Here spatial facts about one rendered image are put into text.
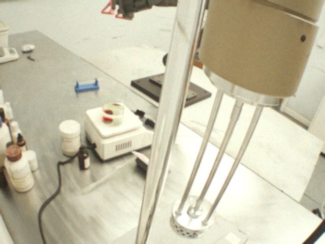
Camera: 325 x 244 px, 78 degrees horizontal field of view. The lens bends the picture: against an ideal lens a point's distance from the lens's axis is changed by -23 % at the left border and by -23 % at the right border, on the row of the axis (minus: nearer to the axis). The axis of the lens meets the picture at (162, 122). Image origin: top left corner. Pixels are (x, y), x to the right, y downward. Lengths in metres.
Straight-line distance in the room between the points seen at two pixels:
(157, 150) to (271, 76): 0.10
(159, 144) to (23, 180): 0.46
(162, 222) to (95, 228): 0.15
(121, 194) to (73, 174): 0.13
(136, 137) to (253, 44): 0.52
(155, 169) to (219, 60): 0.09
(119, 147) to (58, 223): 0.27
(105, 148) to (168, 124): 0.48
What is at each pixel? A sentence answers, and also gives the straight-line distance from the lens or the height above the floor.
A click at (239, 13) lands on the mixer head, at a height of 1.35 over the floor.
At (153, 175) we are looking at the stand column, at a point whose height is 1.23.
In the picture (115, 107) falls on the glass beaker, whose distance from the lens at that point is 0.60.
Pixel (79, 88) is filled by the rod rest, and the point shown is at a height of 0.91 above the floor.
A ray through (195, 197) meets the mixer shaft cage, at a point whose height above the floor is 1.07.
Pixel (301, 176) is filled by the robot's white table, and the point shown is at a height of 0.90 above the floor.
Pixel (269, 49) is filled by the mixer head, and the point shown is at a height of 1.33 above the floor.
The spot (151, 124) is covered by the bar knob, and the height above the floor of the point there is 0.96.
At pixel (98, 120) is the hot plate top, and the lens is 0.65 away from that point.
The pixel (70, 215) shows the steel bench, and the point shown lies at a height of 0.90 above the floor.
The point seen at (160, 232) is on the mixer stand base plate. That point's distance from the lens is 0.53.
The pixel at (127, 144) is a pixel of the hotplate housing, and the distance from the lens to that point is 0.66.
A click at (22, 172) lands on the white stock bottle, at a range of 0.57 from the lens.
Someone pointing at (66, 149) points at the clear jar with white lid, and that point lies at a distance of 0.66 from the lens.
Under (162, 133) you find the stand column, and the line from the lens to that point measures 0.15.
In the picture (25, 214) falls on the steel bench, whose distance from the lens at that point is 0.57.
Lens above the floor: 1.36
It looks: 34 degrees down
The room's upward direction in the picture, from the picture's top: 11 degrees clockwise
